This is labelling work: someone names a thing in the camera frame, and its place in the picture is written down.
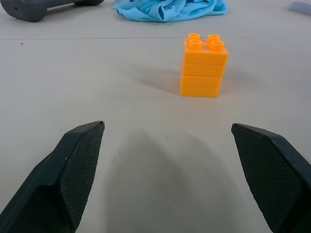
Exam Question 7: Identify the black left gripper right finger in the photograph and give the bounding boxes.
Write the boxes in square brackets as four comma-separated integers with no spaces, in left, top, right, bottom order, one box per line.
[231,123,311,233]

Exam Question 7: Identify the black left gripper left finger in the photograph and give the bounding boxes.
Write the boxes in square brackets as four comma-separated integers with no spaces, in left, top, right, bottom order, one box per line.
[0,120,105,233]

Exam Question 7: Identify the orange toy brick stack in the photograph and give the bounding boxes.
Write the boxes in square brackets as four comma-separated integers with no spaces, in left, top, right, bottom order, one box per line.
[179,32,229,98]

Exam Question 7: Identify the pale blue flat object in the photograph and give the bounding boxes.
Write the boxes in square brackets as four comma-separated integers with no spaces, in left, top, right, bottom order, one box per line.
[286,1,311,17]

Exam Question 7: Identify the light blue crumpled cloth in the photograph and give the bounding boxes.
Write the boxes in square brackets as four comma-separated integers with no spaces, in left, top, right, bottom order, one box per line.
[111,0,228,23]

